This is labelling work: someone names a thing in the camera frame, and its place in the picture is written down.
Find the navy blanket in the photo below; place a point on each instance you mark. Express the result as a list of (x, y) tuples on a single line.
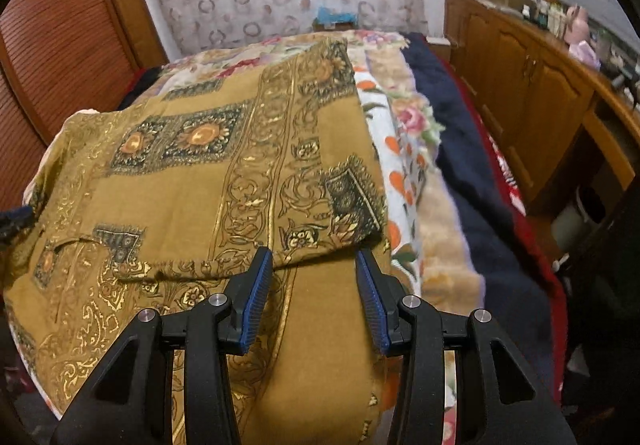
[(475, 165)]

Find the white waste bin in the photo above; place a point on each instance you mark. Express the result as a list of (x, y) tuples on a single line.
[(575, 220)]

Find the brown gold patterned garment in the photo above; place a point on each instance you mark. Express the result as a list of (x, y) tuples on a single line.
[(190, 185)]

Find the red blanket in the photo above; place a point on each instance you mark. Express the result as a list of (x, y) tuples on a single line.
[(510, 185)]

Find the row of toiletry bottles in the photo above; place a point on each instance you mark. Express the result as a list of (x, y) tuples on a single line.
[(542, 17)]

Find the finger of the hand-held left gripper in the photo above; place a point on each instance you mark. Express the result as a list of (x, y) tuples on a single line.
[(17, 222)]

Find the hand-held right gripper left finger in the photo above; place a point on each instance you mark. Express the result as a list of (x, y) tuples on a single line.
[(252, 310)]

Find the long wooden cabinet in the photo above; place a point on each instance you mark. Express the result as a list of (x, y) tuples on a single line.
[(530, 75)]

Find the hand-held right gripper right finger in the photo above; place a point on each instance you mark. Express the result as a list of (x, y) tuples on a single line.
[(372, 305)]

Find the louvered wooden wardrobe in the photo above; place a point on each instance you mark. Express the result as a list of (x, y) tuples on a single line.
[(60, 35)]

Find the floral rose blanket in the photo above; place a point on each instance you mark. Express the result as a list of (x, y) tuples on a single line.
[(415, 120)]

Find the orange fruit print blanket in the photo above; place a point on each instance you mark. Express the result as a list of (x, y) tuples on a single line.
[(400, 175)]

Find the pink bottle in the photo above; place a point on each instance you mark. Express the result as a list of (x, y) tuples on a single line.
[(577, 25)]

